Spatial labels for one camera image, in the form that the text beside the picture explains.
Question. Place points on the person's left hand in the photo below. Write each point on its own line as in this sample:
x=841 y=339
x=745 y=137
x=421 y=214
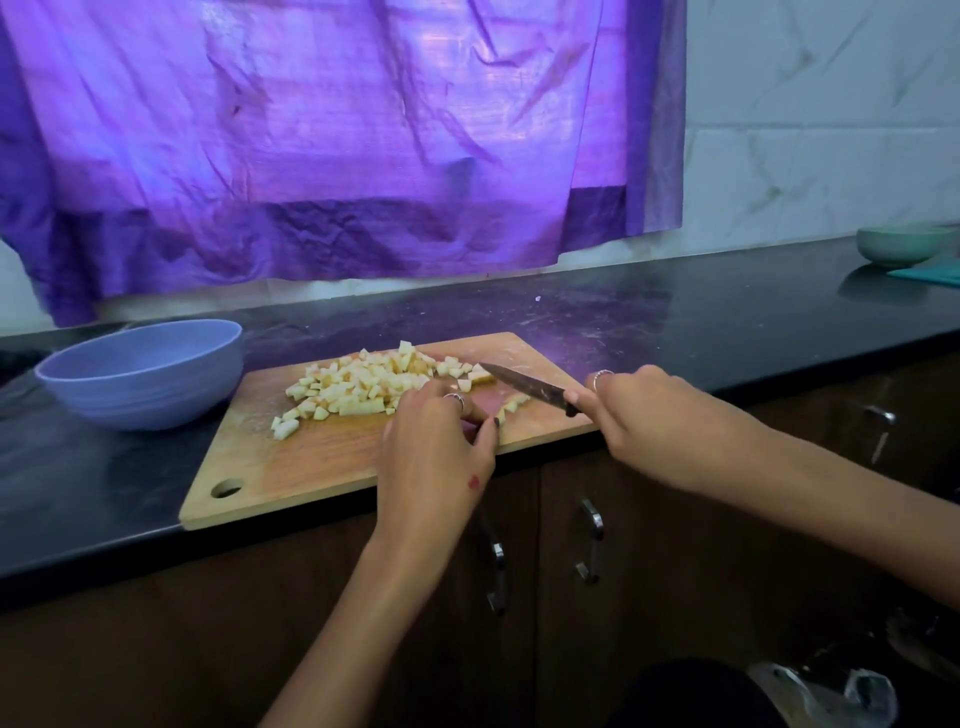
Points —
x=428 y=473

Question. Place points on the person's right hand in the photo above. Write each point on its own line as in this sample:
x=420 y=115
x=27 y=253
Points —
x=668 y=428

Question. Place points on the pile of diced potato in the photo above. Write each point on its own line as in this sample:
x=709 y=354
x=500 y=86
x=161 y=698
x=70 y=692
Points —
x=375 y=383

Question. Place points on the tan potato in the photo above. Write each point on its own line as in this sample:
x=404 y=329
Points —
x=512 y=405

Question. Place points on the blue bowl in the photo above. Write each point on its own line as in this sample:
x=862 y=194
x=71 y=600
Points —
x=140 y=372

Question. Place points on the person's left forearm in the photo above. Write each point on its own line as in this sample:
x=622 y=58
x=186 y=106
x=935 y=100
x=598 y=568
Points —
x=345 y=653

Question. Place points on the person's right forearm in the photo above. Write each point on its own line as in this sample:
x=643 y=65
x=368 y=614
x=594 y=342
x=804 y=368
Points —
x=863 y=503

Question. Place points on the person's dark trousers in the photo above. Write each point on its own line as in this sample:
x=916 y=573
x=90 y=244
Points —
x=690 y=698

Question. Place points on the green bowl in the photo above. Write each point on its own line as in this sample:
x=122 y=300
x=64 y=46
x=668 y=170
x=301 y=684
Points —
x=905 y=245

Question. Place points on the wooden cutting board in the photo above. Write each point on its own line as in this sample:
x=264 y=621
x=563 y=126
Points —
x=300 y=458

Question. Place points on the green plate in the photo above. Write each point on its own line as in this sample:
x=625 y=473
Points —
x=933 y=273

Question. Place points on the red and white plastic bag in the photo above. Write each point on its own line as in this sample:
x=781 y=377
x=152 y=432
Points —
x=825 y=698

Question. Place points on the purple cloth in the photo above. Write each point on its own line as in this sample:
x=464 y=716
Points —
x=330 y=135

